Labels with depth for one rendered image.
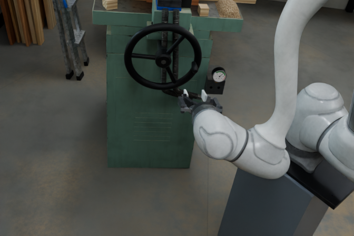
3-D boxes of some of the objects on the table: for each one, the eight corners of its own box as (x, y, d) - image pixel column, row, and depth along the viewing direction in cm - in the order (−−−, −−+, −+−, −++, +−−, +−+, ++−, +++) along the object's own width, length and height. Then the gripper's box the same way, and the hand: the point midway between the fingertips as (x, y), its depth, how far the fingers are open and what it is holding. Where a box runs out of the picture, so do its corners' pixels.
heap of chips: (219, 17, 158) (221, 8, 156) (214, 1, 169) (215, -7, 166) (241, 18, 159) (243, 10, 157) (234, 3, 170) (236, -6, 167)
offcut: (107, 10, 152) (106, 1, 150) (102, 5, 155) (102, -4, 153) (117, 8, 154) (117, -1, 152) (112, 3, 157) (112, -6, 155)
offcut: (205, 11, 161) (206, 3, 159) (208, 16, 157) (209, 8, 155) (197, 11, 160) (198, 3, 158) (199, 16, 157) (200, 8, 155)
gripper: (237, 106, 118) (220, 84, 140) (175, 104, 116) (167, 82, 138) (234, 128, 121) (218, 104, 143) (173, 128, 118) (166, 102, 140)
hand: (194, 96), depth 137 cm, fingers open, 6 cm apart
